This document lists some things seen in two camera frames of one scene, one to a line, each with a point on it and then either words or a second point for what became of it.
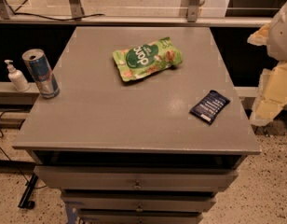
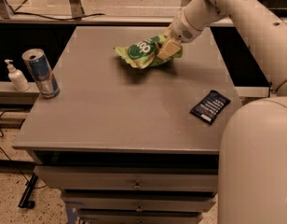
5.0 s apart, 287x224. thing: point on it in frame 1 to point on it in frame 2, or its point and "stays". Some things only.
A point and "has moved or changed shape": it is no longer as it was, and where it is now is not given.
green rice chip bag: (146, 59) has moved or changed shape
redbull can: (41, 72) stays
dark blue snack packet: (210, 106) stays
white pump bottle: (17, 77) stays
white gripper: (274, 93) to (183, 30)
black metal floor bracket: (30, 185) stays
